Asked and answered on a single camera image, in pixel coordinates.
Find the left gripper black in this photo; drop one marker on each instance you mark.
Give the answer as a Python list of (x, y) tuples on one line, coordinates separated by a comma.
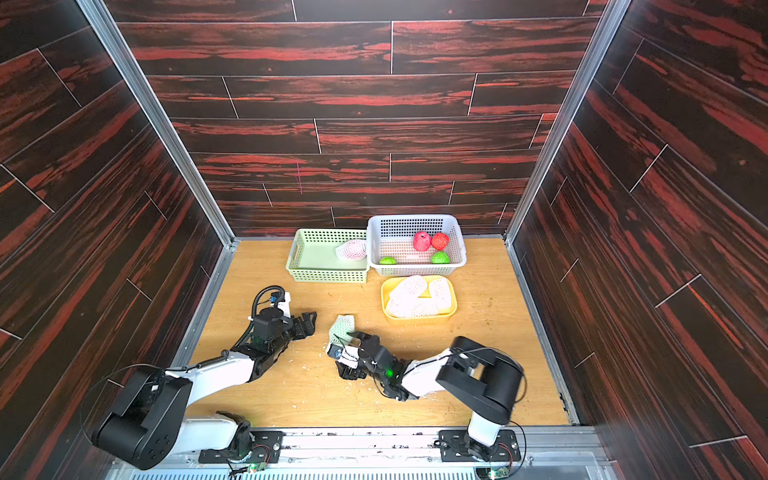
[(309, 326)]

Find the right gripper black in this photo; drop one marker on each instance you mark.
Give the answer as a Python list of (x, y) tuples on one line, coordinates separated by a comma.
[(365, 352)]

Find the red apple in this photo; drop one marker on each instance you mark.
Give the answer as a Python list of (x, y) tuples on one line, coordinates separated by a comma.
[(440, 241)]

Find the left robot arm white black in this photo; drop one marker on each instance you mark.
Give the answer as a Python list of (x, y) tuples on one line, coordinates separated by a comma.
[(148, 419)]

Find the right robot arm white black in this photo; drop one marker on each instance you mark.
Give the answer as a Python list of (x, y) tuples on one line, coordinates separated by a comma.
[(484, 379)]

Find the green plastic basket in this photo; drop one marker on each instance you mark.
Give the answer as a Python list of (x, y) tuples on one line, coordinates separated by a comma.
[(313, 257)]

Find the yellow plastic tray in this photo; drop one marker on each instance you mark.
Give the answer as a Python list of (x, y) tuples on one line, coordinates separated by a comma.
[(389, 284)]

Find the white plastic basket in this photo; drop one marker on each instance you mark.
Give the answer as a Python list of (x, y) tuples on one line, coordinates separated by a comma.
[(392, 235)]

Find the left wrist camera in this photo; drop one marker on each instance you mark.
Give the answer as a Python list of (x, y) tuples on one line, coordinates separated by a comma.
[(281, 301)]

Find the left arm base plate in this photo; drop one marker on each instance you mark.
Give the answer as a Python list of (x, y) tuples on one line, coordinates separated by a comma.
[(247, 447)]

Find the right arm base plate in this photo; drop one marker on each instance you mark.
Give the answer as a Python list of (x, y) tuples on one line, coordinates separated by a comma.
[(455, 445)]

